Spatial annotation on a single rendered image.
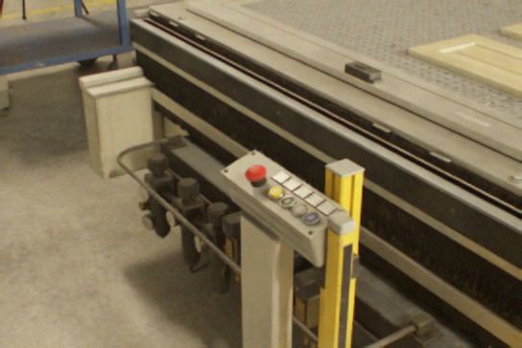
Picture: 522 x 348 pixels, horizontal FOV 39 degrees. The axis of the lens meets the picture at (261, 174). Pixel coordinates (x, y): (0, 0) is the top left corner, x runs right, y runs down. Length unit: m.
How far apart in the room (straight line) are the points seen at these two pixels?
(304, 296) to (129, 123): 1.17
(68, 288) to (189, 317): 0.46
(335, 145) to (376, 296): 0.37
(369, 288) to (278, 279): 0.42
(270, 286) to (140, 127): 1.40
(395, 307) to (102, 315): 1.15
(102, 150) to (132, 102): 0.20
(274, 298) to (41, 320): 1.29
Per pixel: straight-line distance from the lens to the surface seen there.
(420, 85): 1.92
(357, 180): 1.25
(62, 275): 2.75
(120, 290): 2.64
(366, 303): 1.71
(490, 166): 1.59
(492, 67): 2.06
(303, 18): 2.48
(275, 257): 1.34
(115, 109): 2.62
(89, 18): 4.76
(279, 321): 1.44
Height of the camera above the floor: 1.53
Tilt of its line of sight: 27 degrees down
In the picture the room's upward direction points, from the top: straight up
